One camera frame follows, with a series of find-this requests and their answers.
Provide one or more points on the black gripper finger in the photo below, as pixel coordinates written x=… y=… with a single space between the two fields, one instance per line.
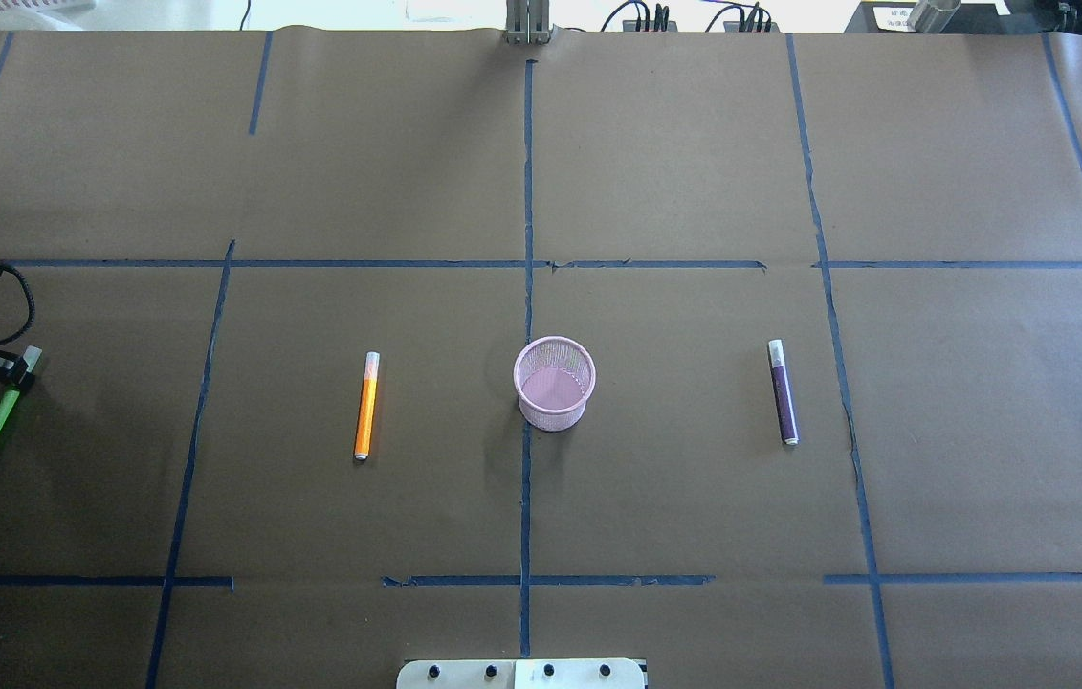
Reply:
x=30 y=359

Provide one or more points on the orange highlighter pen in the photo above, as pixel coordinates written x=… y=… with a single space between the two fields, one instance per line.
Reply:
x=363 y=439

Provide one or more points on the purple highlighter pen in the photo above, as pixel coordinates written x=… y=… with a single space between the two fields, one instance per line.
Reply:
x=783 y=396

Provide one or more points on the pink mesh pen holder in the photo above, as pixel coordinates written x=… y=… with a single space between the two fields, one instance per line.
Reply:
x=554 y=378

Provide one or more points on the white plastic basket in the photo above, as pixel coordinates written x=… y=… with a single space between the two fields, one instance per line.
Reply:
x=5 y=5

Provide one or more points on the upper orange black connector box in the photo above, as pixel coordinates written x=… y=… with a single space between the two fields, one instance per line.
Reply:
x=639 y=17

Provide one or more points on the orange black connector box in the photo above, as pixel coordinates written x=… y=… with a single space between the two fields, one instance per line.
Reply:
x=732 y=17
x=639 y=17

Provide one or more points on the lower orange black connector box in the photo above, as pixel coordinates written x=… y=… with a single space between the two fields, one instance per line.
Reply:
x=732 y=17

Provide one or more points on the steel cup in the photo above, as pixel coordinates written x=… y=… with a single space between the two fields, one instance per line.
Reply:
x=931 y=16

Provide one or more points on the aluminium frame post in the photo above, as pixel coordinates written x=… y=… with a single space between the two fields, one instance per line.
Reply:
x=527 y=22

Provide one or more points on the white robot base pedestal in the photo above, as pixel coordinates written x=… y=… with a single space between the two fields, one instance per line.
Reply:
x=594 y=672

